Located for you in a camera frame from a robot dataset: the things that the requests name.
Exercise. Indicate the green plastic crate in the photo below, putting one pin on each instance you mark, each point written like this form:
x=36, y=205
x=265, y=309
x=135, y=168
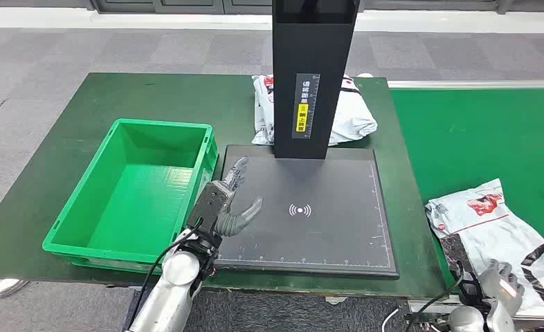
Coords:
x=139, y=201

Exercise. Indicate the black inbound scanning machine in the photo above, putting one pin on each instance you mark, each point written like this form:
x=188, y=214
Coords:
x=299, y=238

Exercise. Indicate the green conveyor belt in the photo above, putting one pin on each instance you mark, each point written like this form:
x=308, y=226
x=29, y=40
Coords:
x=473, y=137

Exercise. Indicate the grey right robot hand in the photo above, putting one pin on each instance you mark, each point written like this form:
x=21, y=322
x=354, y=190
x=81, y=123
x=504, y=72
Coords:
x=501, y=286

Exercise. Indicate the white plastic mailer parcel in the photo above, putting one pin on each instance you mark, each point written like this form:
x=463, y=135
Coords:
x=354, y=119
x=492, y=229

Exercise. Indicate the ruler label sticker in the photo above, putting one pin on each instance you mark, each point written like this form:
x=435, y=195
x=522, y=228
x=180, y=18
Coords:
x=305, y=105

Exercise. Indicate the white table bracket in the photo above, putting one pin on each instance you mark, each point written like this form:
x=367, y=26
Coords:
x=336, y=300

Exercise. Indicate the dark grey wall panel frame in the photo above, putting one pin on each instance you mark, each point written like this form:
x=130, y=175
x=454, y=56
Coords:
x=185, y=5

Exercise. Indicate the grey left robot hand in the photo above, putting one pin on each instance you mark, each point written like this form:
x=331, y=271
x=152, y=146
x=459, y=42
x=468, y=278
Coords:
x=235, y=224

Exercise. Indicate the round silver metal base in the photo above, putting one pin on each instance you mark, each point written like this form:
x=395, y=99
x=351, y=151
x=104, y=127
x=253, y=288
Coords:
x=1, y=288

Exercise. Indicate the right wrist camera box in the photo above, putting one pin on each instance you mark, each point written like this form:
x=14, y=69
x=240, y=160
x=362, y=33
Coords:
x=457, y=254

